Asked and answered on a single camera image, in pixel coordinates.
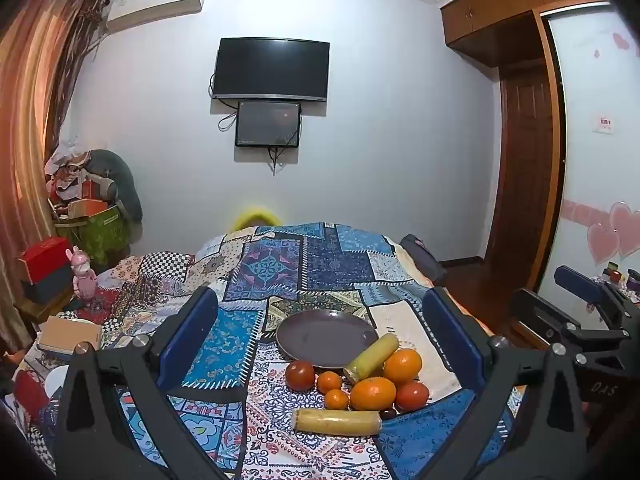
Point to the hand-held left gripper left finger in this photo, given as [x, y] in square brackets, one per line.
[190, 340]

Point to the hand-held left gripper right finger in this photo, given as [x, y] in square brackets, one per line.
[452, 340]

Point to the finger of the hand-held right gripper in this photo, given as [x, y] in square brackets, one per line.
[575, 282]
[535, 312]

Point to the large orange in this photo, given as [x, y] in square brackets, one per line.
[402, 366]
[372, 394]

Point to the red tomato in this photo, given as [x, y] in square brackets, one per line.
[412, 396]
[300, 375]

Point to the yellow corn cob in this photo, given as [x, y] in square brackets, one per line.
[335, 421]
[372, 357]

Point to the dark red jujube date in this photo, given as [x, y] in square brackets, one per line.
[388, 414]

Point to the small tangerine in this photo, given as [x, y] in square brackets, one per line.
[330, 381]
[336, 399]

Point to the dark purple round plate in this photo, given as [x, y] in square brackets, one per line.
[320, 337]

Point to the small cosmetic jars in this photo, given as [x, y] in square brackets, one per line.
[620, 275]

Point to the white wardrobe sliding door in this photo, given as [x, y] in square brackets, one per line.
[595, 170]

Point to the brown wooden door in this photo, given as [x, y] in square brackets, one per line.
[525, 175]

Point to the flat cardboard box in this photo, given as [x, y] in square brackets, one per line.
[70, 332]

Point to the pink rabbit toy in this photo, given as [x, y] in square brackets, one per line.
[82, 275]

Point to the yellow fluffy cushion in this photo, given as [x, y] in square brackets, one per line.
[255, 217]

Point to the green printed bag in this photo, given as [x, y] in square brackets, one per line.
[97, 232]

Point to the dark grey box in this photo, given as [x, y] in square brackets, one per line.
[50, 287]

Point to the patchwork printed blanket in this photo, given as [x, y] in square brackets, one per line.
[325, 260]

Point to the white paper label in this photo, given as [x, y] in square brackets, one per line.
[603, 124]

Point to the red box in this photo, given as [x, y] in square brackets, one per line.
[45, 257]

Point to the pile of clothes and boxes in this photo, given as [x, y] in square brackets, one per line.
[70, 175]

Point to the orange striped curtain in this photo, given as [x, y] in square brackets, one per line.
[30, 135]

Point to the wooden overhead cabinet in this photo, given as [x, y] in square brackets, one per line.
[480, 20]

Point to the white air conditioner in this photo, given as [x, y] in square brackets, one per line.
[155, 5]

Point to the pink heart wall stickers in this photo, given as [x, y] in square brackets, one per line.
[612, 232]

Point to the small black wall monitor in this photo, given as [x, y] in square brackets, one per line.
[267, 125]

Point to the black wall television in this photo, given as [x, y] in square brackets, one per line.
[270, 67]

